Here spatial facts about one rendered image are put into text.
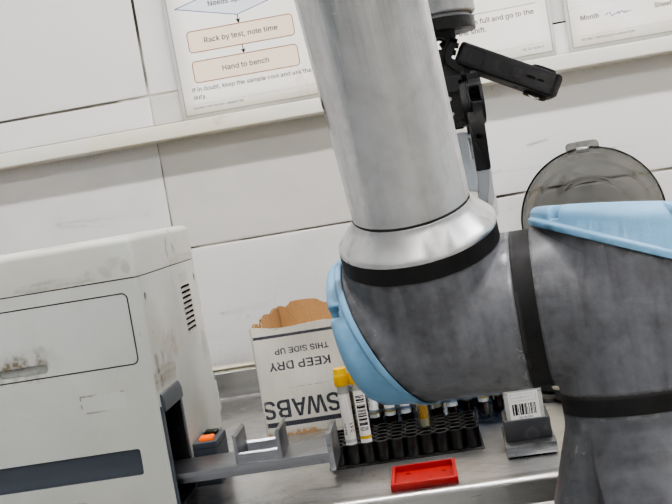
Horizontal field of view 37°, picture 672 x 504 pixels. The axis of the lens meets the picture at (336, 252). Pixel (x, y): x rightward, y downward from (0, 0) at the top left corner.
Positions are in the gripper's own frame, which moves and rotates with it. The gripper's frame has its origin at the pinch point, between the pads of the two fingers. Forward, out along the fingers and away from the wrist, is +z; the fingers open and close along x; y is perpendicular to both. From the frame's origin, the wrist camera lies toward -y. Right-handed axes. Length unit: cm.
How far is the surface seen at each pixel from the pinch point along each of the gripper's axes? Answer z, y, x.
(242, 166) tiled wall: -11, 36, -56
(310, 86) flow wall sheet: -22, 23, -56
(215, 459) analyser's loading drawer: 22.8, 34.0, 2.2
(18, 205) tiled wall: -11, 75, -56
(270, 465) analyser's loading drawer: 23.3, 27.2, 6.2
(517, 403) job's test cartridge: 21.5, 0.6, 1.9
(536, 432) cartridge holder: 24.7, -0.9, 2.4
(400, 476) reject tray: 26.6, 14.0, 5.4
